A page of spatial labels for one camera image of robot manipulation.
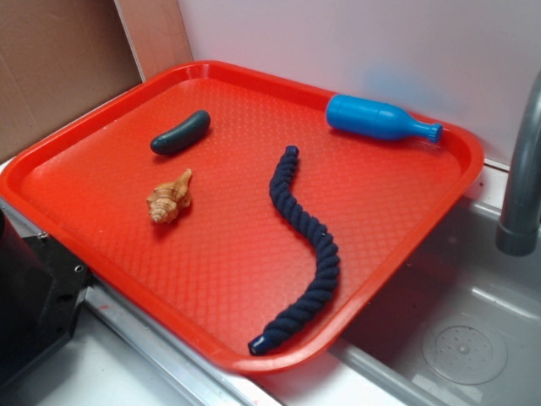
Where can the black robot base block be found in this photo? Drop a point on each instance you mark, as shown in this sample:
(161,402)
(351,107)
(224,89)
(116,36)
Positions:
(42,288)

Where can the red plastic tray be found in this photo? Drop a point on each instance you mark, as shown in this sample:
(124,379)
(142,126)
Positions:
(229,263)

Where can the tan conch seashell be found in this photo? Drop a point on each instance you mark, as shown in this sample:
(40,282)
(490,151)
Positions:
(168,199)

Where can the dark green toy pickle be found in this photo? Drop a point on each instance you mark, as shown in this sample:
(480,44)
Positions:
(190,131)

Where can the blue plastic toy bottle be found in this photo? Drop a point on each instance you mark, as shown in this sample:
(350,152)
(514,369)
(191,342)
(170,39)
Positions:
(378,120)

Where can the grey toy sink basin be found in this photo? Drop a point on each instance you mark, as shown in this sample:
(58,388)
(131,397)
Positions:
(458,324)

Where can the grey sink faucet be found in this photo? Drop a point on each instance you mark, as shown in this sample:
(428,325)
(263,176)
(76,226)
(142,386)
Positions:
(517,231)

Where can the brown cardboard panel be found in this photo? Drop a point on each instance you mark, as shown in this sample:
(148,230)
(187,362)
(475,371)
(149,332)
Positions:
(62,59)

